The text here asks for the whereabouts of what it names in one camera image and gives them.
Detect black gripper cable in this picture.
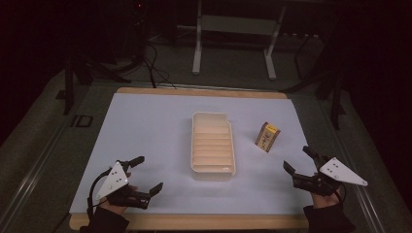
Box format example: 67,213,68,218
86,167,115,221

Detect small yellow brown box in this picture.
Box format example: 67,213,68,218
255,121,282,153

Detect white metal stand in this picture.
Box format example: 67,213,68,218
191,0,288,81

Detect black metal stand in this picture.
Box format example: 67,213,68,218
55,54,132,116
281,32,348,130

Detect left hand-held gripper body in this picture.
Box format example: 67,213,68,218
94,158,153,210

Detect black floor bracket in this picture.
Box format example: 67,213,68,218
70,115,94,128

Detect white table mat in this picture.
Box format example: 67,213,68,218
68,92,317,216

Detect person's right hand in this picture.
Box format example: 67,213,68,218
311,185,343,209

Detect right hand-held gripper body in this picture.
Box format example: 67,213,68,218
292,154,369,197

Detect black floor cables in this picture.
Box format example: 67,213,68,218
142,42,178,89

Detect white ribbed plastic tray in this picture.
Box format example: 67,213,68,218
189,111,237,178

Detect dark computer tower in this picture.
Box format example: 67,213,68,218
124,0,150,62

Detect person's left hand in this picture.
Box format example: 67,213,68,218
98,183,139,216

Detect grey metal rail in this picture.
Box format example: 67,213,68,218
0,119,71,233
324,106,387,233

